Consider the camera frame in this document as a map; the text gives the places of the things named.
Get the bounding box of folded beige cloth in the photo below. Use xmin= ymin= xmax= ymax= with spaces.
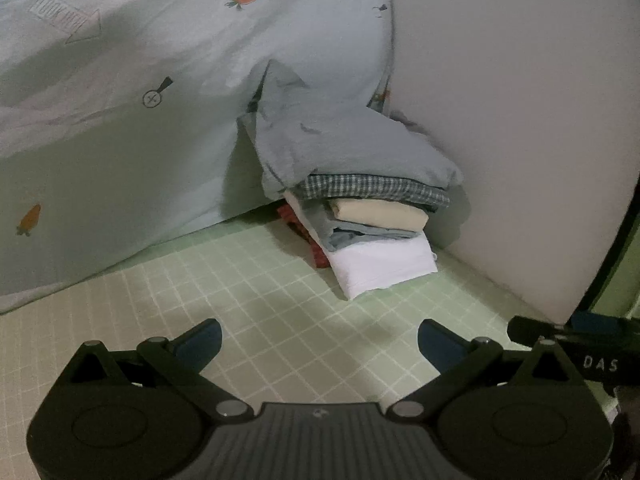
xmin=327 ymin=197 xmax=431 ymax=234

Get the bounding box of green checked bed sheet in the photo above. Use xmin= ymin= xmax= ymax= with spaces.
xmin=0 ymin=209 xmax=621 ymax=423

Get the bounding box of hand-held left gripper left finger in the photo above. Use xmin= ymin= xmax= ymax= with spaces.
xmin=66 ymin=318 xmax=254 ymax=421

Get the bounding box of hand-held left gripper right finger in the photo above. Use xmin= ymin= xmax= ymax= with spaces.
xmin=388 ymin=318 xmax=584 ymax=419

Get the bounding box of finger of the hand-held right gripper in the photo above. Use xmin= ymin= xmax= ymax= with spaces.
xmin=507 ymin=312 xmax=627 ymax=346

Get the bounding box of red checked cloth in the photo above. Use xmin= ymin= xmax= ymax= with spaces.
xmin=275 ymin=203 xmax=332 ymax=269

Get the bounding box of folded checked cloth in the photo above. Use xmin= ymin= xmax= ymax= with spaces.
xmin=295 ymin=172 xmax=452 ymax=212

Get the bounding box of folded white cloth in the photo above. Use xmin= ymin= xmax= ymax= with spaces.
xmin=324 ymin=235 xmax=439 ymax=302

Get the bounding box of light blue printed quilt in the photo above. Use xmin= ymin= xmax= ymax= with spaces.
xmin=0 ymin=0 xmax=395 ymax=314

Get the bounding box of grey-blue folded cloth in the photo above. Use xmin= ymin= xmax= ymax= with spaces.
xmin=237 ymin=58 xmax=464 ymax=200

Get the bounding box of folded blue-grey cloth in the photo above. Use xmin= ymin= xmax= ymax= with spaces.
xmin=299 ymin=206 xmax=427 ymax=254

